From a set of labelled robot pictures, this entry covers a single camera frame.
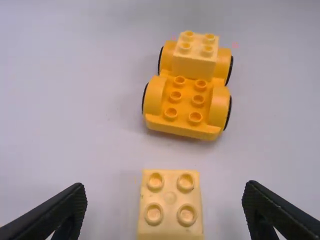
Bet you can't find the yellow toy car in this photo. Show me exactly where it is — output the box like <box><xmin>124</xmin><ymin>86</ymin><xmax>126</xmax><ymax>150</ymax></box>
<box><xmin>142</xmin><ymin>30</ymin><xmax>235</xmax><ymax>144</ymax></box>

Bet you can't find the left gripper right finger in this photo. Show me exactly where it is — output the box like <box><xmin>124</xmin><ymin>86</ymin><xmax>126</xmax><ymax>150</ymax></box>
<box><xmin>241</xmin><ymin>180</ymin><xmax>320</xmax><ymax>240</ymax></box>

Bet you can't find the yellow toy brick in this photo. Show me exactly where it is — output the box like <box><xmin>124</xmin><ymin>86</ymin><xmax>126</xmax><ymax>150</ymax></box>
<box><xmin>135</xmin><ymin>168</ymin><xmax>207</xmax><ymax>240</ymax></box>

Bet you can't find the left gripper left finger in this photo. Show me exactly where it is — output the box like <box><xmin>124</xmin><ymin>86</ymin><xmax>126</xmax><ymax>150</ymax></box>
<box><xmin>0</xmin><ymin>182</ymin><xmax>89</xmax><ymax>240</ymax></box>

